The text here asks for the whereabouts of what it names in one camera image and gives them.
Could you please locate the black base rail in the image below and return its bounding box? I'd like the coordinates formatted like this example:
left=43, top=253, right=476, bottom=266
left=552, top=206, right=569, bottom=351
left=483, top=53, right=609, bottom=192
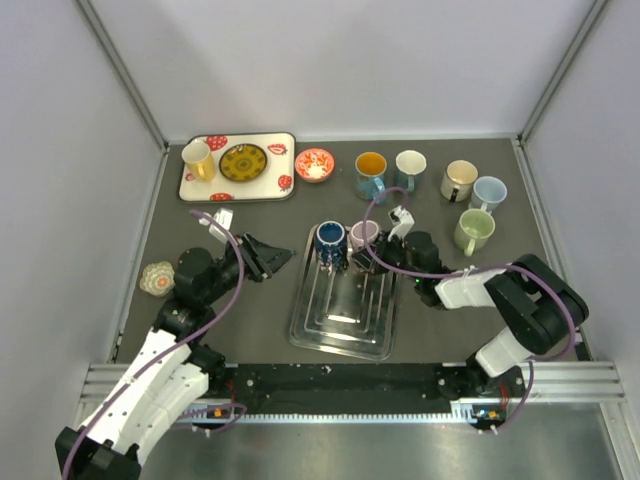
left=219, top=362, right=481, bottom=416

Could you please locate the purple mug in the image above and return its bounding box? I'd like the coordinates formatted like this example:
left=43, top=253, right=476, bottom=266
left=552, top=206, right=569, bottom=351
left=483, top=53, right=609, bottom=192
left=348, top=220, right=381, bottom=253

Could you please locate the light green mug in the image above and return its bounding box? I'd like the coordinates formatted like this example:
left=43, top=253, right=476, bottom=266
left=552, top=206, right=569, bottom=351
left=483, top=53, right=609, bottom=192
left=454, top=209, right=496, bottom=257

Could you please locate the cream beige mug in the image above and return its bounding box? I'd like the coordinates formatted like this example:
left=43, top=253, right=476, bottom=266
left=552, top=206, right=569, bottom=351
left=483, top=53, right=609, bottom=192
left=440, top=159, right=479, bottom=203

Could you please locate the silver metal tray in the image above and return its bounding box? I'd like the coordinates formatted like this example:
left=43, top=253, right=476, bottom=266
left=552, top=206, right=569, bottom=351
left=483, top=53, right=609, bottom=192
left=289, top=230, right=399, bottom=362

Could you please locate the small floral dish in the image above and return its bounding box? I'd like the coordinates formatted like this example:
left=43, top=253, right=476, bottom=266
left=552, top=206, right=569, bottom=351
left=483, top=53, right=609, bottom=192
left=139, top=261, right=175, bottom=298

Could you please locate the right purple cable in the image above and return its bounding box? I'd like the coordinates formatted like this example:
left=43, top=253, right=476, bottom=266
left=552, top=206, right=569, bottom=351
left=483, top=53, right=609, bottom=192
left=362, top=186, right=579, bottom=434

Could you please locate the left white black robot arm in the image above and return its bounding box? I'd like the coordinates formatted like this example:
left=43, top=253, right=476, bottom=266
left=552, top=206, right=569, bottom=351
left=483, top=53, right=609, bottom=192
left=55, top=234, right=295, bottom=479

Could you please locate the grey slotted cable duct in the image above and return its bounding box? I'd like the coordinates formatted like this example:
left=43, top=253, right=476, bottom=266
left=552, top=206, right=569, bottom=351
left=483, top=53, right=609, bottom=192
left=176, top=401, right=506, bottom=426

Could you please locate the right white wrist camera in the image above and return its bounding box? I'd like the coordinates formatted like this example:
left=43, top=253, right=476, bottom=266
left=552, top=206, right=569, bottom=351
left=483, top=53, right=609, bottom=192
left=387, top=206, right=415, bottom=241

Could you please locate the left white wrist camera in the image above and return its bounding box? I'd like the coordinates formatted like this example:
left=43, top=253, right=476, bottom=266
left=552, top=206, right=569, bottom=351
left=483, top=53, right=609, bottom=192
left=198, top=208, right=233, bottom=244

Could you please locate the dark blue mug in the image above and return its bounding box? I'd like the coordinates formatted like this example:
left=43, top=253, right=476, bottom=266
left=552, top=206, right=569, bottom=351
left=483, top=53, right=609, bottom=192
left=313, top=220, right=348, bottom=271

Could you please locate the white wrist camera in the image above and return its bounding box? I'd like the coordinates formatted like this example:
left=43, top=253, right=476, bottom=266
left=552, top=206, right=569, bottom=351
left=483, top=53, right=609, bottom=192
left=387, top=206, right=415, bottom=241
left=198, top=208, right=233, bottom=244

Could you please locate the yellow green patterned saucer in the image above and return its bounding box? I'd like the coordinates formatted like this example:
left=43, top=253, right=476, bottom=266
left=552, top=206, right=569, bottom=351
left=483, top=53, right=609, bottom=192
left=219, top=143, right=268, bottom=182

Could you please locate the white strawberry rectangular plate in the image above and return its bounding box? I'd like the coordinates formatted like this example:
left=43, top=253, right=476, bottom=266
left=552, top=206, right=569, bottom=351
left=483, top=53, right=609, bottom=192
left=178, top=132, right=295, bottom=203

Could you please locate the yellow white mug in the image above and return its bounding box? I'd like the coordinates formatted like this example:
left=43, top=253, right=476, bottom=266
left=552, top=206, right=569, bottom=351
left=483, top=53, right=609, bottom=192
left=181, top=140, right=216, bottom=181

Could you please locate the light blue mug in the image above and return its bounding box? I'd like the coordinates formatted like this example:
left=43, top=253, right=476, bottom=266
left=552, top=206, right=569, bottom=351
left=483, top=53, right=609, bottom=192
left=468, top=176, right=508, bottom=215

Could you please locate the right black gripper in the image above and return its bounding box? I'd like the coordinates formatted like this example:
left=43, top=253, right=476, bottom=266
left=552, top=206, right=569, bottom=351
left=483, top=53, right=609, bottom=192
left=353, top=230, right=423, bottom=283

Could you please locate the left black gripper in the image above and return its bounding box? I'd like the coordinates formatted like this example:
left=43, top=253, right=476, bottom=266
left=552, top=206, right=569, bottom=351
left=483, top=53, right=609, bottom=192
left=202, top=231, right=297, bottom=305

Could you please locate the blue mug orange inside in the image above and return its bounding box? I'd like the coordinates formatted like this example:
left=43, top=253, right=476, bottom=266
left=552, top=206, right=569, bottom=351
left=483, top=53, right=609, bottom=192
left=355, top=152, right=387, bottom=201

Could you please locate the red patterned small bowl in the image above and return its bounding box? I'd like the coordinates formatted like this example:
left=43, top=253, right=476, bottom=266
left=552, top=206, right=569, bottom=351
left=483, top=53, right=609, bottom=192
left=294, top=148, right=335, bottom=183

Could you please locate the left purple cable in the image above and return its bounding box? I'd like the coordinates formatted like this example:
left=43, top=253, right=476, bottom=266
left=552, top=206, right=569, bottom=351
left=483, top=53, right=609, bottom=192
left=60, top=209, right=249, bottom=480

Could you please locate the purple cable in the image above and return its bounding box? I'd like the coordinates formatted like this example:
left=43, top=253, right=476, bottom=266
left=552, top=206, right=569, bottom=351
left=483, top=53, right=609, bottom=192
left=362, top=186, right=579, bottom=434
left=60, top=209, right=249, bottom=480

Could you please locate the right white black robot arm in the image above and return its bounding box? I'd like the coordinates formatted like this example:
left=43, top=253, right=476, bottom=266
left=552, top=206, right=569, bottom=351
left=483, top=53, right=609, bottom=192
left=352, top=231, right=589, bottom=396

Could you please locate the teal mug white inside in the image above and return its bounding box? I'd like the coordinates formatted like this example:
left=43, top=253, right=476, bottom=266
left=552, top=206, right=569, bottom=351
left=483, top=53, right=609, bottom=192
left=394, top=150, right=427, bottom=193

